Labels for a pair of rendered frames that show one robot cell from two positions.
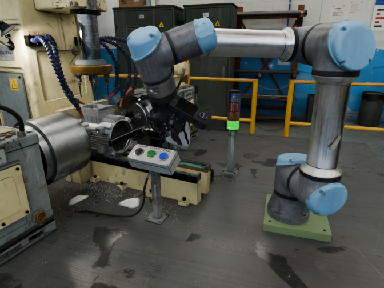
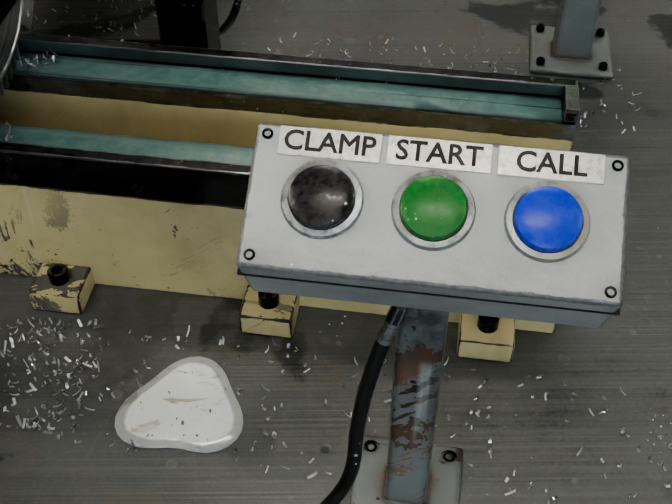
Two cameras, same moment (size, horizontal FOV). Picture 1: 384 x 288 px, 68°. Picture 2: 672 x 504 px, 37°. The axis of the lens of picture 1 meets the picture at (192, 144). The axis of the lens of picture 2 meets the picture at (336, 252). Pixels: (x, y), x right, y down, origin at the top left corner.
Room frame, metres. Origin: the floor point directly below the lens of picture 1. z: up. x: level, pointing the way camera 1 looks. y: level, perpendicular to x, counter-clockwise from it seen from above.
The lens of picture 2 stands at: (0.60, 0.28, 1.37)
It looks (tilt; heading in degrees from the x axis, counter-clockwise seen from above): 45 degrees down; 342
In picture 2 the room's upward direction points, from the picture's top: straight up
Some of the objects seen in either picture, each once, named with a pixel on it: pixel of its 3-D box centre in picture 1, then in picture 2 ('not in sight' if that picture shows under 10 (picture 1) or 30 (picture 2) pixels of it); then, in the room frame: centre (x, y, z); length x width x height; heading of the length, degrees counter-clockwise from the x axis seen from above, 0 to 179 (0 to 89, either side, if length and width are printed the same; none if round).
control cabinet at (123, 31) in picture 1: (151, 72); not in sight; (4.85, 0.68, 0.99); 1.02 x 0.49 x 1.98; 73
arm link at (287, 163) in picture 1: (294, 172); not in sight; (0.90, -0.36, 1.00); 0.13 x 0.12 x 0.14; 13
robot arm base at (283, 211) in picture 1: (288, 200); not in sight; (0.91, -0.36, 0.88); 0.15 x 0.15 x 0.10
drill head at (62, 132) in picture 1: (38, 152); not in sight; (0.98, 0.57, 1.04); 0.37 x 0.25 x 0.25; 154
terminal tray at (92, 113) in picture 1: (96, 114); not in sight; (1.32, 0.45, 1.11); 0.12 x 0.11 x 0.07; 64
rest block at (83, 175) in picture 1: (81, 168); not in sight; (1.23, 0.53, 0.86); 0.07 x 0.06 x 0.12; 154
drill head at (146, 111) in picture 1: (144, 114); not in sight; (1.60, 0.27, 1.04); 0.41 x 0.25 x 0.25; 154
